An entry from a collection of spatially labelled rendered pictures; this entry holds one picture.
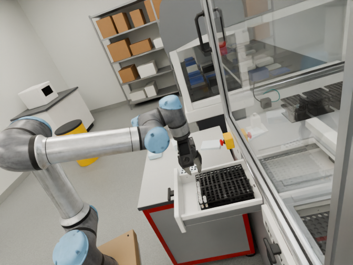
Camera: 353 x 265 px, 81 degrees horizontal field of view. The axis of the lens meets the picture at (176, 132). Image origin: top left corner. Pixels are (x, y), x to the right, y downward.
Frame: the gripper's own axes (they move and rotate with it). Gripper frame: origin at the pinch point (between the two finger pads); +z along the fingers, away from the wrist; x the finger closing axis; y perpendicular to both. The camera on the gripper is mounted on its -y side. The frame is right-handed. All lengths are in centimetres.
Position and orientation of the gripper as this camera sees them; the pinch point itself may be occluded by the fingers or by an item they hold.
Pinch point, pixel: (194, 172)
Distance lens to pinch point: 91.5
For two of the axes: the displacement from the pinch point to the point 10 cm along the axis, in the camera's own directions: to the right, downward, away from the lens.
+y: -0.3, -5.1, 8.6
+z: 3.1, 8.2, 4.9
